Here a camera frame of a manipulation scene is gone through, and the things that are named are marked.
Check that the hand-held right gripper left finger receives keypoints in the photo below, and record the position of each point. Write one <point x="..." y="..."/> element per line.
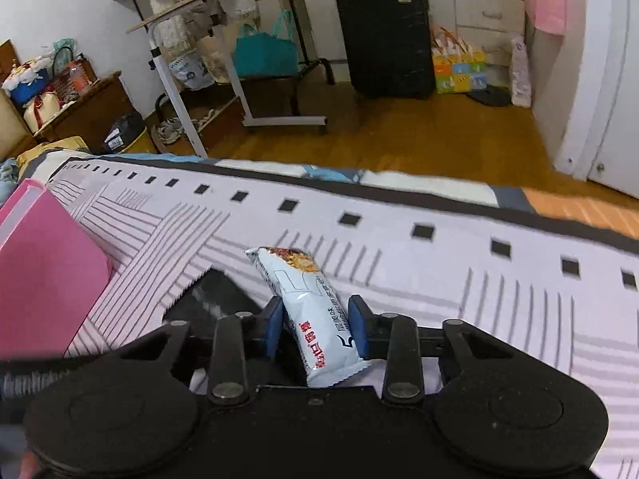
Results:
<point x="273" y="329"/>

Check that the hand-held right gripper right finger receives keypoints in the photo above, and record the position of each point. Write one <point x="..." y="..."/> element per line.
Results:
<point x="358" y="327"/>

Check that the light blue snack bar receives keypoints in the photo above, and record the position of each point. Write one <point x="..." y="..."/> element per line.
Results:
<point x="299" y="289"/>

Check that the black cookie snack packet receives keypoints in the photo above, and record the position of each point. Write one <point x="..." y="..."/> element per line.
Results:
<point x="219" y="294"/>

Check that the pink cardboard box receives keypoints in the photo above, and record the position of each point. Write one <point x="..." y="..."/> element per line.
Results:
<point x="45" y="279"/>

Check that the colour block bed sheet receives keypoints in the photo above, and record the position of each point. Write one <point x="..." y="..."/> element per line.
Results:
<point x="424" y="187"/>

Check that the pair of shoes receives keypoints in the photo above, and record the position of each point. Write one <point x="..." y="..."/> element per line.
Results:
<point x="172" y="129"/>

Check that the black bag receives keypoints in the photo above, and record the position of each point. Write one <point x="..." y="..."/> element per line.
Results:
<point x="125" y="132"/>

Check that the black slippers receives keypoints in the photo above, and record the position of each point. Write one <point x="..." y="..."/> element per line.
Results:
<point x="489" y="96"/>

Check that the yellow gift bag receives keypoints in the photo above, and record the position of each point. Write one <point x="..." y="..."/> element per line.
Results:
<point x="42" y="110"/>

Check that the teal tote bag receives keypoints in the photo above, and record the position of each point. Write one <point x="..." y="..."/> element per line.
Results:
<point x="264" y="52"/>

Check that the colourful checkered gift bag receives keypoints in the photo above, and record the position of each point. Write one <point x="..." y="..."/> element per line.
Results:
<point x="459" y="67"/>

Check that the wooden nightstand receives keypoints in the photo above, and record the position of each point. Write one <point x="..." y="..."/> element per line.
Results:
<point x="95" y="110"/>

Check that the black suitcase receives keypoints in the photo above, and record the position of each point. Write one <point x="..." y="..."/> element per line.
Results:
<point x="387" y="40"/>

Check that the white patterned packet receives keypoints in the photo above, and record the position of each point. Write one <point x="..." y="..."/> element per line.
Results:
<point x="520" y="75"/>

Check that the blue flower basket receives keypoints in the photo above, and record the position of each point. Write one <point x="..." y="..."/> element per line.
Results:
<point x="27" y="80"/>

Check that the red gift basket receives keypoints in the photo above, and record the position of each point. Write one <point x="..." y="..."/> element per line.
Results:
<point x="75" y="77"/>

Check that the white door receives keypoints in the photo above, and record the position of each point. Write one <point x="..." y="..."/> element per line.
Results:
<point x="599" y="85"/>

